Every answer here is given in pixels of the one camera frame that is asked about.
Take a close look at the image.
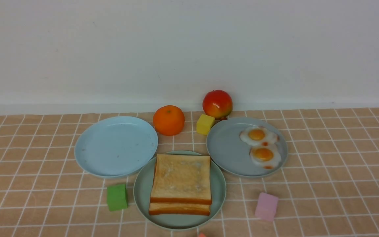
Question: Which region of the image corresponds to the yellow foam cube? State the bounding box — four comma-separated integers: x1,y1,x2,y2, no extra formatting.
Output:
196,114,215,136

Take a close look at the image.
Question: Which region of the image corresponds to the fried egg top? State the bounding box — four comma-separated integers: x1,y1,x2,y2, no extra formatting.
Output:
240,126,280,146

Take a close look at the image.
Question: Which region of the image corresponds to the light blue plate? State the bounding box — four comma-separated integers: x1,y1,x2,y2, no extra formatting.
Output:
74,116,158,179

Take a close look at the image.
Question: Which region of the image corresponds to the toast slice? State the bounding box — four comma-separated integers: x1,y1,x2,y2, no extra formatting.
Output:
150,154,212,205
148,203,210,216

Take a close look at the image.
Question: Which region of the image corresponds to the orange fruit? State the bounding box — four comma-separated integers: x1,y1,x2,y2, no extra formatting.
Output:
152,105,185,136

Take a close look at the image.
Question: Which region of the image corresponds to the fried egg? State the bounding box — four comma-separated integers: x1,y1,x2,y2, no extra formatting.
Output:
249,144,282,170
240,126,280,146

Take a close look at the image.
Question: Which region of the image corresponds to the grey plate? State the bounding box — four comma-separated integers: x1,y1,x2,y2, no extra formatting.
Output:
207,117,288,178

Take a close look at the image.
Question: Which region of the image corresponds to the red yellow apple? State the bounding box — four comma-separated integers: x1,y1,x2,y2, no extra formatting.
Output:
202,90,233,120

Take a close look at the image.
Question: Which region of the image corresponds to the green foam cube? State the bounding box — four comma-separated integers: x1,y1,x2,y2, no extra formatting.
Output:
107,184,128,212

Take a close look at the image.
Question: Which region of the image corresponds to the fried egg bottom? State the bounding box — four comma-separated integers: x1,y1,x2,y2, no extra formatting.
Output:
249,144,282,170

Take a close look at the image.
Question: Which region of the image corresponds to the pink foam cube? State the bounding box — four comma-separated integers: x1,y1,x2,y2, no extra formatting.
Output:
254,192,279,222

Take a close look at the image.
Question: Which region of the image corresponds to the beige checked tablecloth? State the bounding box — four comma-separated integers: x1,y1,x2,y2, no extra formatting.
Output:
0,108,379,237

